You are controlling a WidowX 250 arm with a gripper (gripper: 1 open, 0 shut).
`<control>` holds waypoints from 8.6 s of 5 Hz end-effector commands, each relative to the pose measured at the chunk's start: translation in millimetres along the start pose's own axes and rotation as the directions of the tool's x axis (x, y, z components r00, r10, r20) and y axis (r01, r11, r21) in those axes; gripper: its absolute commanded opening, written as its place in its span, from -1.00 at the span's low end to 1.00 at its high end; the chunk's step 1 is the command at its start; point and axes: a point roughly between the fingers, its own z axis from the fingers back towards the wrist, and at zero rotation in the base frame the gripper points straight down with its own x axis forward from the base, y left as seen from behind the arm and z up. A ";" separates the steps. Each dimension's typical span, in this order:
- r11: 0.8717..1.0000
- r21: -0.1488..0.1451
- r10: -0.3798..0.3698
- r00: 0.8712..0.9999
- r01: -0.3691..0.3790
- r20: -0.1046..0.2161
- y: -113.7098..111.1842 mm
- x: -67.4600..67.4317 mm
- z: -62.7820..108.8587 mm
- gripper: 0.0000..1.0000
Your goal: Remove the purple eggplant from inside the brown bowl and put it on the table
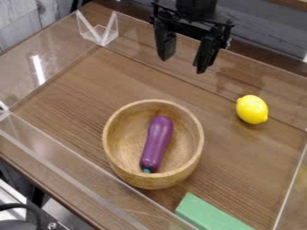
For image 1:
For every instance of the brown wooden bowl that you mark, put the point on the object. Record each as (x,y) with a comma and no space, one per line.
(124,137)

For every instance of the green foam block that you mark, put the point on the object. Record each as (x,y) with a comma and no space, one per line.
(204,216)

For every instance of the yellow lemon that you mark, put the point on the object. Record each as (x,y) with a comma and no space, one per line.
(251,109)

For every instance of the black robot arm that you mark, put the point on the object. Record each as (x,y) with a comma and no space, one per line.
(194,19)

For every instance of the clear acrylic corner bracket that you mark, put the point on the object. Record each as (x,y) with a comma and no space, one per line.
(102,35)

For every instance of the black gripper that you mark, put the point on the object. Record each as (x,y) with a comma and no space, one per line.
(195,19)

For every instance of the clear acrylic front wall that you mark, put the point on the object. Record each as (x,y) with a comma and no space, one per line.
(104,201)

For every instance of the purple toy eggplant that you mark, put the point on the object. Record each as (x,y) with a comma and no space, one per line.
(158,139)

